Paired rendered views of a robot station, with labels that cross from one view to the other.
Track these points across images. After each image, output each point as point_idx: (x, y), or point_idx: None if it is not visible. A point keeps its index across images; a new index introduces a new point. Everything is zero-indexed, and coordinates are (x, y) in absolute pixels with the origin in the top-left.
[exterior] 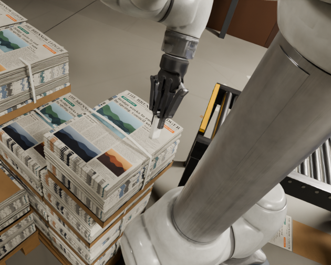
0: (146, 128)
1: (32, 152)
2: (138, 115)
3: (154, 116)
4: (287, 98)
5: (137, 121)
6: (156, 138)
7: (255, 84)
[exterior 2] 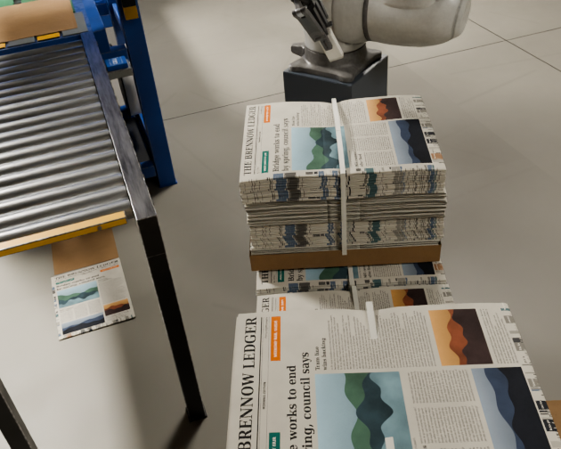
0: (296, 122)
1: None
2: (282, 137)
3: (330, 32)
4: None
5: (294, 133)
6: None
7: None
